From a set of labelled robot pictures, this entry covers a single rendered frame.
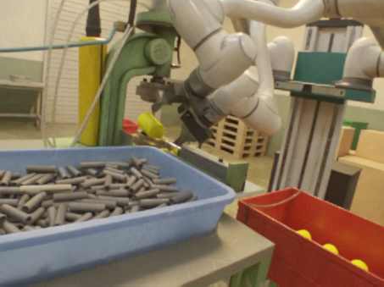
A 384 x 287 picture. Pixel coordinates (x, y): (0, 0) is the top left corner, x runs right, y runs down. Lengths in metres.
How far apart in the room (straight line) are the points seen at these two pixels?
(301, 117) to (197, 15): 1.37
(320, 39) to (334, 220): 1.16
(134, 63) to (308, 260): 0.87
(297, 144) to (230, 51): 1.37
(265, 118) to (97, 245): 0.71
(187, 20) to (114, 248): 0.55
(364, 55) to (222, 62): 1.06
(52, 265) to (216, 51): 0.57
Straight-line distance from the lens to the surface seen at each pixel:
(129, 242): 0.49
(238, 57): 0.69
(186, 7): 0.74
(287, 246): 1.02
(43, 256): 0.44
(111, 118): 0.95
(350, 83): 1.64
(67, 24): 6.44
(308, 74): 1.88
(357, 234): 1.33
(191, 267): 0.52
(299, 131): 1.97
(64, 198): 0.59
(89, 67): 0.94
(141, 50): 0.98
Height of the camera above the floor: 1.26
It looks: 11 degrees down
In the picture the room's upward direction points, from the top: 8 degrees clockwise
